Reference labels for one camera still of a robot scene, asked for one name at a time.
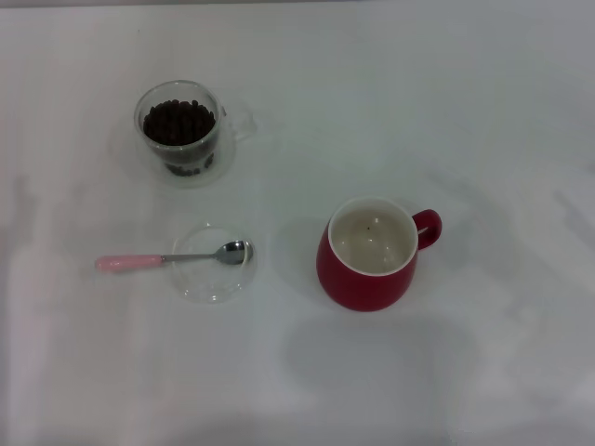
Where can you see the small clear glass dish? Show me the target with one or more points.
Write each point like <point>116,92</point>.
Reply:
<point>214,285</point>

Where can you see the red ceramic mug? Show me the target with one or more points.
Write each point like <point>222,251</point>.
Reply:
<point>362,290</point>

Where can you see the coffee bean pile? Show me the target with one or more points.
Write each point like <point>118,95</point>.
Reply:
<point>179,123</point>

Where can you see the white tablecloth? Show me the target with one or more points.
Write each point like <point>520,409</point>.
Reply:
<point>325,93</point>

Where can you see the double-wall glass cup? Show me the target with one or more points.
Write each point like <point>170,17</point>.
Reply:
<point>232,125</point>

